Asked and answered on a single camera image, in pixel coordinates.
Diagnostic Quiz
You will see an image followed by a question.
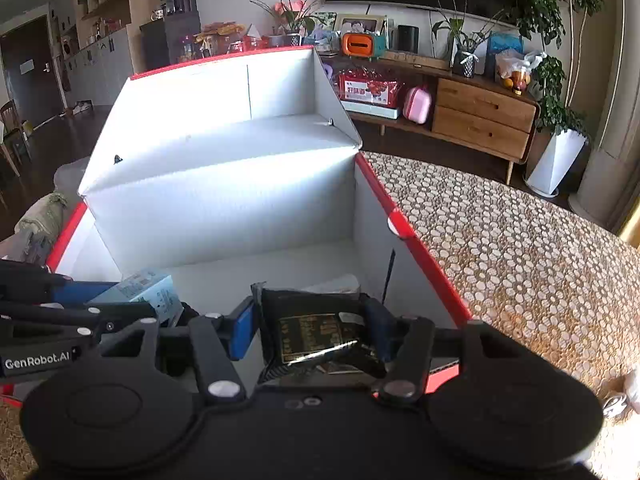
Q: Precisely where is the olive green cloth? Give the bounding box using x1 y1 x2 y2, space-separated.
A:
15 192 69 247

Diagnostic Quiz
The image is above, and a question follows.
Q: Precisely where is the green plant in dotted pot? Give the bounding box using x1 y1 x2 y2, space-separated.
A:
432 0 503 79

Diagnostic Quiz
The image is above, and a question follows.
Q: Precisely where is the dark wooden door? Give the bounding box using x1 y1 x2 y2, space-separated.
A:
0 15 67 128

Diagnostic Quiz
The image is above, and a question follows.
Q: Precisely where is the wooden sideboard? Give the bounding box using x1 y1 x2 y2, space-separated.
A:
320 52 542 186

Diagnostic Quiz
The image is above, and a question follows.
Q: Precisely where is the black cabinet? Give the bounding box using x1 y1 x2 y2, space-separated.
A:
140 0 202 72

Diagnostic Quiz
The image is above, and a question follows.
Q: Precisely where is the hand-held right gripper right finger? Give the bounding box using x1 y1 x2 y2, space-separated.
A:
361 296 523 405

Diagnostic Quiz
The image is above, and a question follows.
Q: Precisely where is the wooden wall shelf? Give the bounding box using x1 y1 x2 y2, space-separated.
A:
75 0 132 77

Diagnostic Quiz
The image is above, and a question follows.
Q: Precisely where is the blue box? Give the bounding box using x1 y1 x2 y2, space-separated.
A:
487 32 524 78

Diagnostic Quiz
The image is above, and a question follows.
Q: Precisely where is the tall plant in white planter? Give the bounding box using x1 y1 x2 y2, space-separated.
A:
510 0 612 198

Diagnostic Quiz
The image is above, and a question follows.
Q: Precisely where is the red gift box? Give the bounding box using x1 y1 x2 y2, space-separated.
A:
336 67 405 110

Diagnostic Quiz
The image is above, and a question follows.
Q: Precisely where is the orange tissue box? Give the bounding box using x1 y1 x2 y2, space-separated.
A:
341 31 388 58

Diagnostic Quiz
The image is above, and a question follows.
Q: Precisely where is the wooden chair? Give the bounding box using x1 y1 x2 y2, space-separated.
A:
0 100 32 177

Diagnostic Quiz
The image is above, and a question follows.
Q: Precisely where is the white flat box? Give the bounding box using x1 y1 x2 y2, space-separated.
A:
342 100 401 120

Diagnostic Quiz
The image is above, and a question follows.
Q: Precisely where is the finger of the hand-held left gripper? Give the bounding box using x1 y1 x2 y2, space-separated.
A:
0 301 160 344
0 260 118 306

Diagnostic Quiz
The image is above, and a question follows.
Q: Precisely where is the orange yellow packet pile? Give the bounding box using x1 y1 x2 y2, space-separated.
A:
194 21 251 56

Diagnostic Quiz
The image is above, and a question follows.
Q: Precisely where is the black speaker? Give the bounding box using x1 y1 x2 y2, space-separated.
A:
396 25 420 53

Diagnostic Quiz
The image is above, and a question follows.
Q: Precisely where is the wooden tray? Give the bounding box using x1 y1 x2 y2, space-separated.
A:
380 50 452 71

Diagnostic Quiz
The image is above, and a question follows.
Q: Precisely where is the white photo frame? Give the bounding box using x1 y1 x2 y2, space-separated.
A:
334 13 388 36

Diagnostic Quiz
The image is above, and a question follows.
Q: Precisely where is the small teal carton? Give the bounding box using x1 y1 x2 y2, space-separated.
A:
90 269 183 326

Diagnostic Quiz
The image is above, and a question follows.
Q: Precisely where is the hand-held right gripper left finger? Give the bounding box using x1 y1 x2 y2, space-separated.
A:
97 296 256 407

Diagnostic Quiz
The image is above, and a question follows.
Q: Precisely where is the dark snack packet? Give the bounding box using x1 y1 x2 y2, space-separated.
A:
250 282 388 386

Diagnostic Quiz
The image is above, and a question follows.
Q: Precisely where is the pink flowering potted plant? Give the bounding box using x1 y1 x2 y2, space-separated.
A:
250 0 326 49

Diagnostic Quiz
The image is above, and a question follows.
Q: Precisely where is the red cardboard box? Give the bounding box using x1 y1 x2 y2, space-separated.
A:
45 45 473 396

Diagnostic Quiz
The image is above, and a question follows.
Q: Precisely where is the pink case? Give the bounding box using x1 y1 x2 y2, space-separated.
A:
402 86 433 125

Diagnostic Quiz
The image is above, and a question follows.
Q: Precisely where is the plastic bag of fruit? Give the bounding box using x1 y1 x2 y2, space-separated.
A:
495 50 548 97

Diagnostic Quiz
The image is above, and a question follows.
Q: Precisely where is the yellow curtain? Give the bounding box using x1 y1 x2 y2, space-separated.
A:
617 205 640 249

